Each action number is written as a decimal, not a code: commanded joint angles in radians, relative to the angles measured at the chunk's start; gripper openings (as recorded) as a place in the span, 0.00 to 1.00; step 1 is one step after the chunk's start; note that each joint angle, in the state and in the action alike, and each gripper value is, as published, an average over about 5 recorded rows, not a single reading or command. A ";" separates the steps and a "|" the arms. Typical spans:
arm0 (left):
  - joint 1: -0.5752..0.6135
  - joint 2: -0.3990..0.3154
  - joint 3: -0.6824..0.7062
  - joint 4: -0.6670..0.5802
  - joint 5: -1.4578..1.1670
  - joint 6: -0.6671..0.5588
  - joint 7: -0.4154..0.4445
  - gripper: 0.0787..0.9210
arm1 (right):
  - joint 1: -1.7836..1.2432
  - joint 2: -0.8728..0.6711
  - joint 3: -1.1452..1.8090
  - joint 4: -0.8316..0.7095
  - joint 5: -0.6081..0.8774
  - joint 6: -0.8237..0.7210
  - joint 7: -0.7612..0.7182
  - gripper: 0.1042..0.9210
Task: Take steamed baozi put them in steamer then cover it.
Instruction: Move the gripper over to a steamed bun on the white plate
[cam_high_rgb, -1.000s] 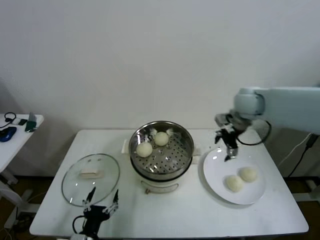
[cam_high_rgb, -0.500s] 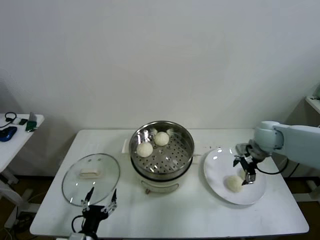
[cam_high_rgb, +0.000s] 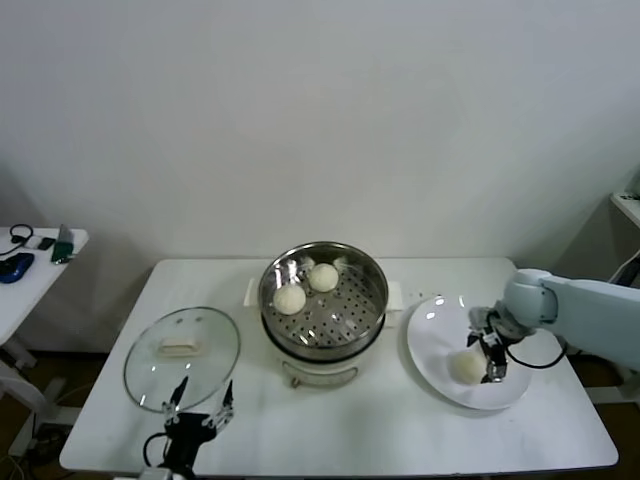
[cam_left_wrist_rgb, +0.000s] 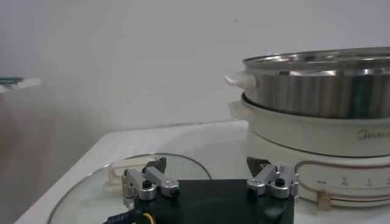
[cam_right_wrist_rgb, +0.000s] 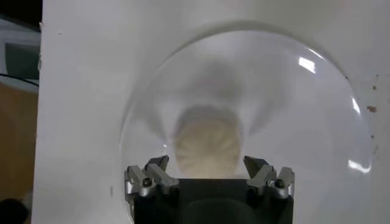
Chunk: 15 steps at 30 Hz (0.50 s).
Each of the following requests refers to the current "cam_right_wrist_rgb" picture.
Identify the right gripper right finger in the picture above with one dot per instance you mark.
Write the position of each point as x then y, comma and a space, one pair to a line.
274, 182

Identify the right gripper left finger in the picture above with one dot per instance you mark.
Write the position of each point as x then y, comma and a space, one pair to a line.
141, 182

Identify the white steamed baozi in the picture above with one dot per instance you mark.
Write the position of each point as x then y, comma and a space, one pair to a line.
207, 146

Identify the grey robot base chassis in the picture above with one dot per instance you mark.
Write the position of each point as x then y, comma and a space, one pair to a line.
18, 54

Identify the white round plate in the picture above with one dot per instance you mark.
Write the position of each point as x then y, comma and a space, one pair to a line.
289, 121

